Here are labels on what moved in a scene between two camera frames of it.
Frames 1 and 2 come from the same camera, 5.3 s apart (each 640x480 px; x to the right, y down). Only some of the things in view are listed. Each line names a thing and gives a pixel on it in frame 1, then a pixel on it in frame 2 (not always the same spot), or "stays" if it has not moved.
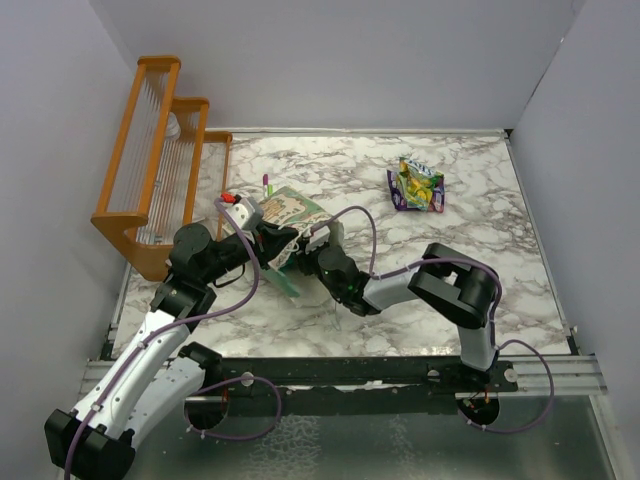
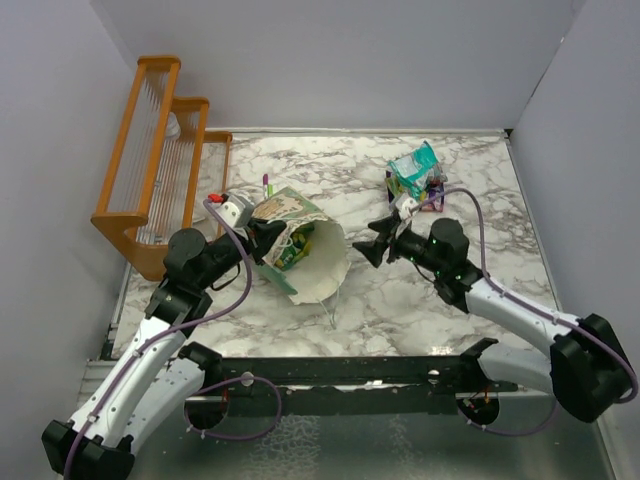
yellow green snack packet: x=417 y=182 → x=393 y=183
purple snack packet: x=436 y=201 stays
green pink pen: x=267 y=188 stays
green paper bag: x=287 y=208 stays
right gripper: x=305 y=258 → x=376 y=249
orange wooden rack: x=165 y=174 stays
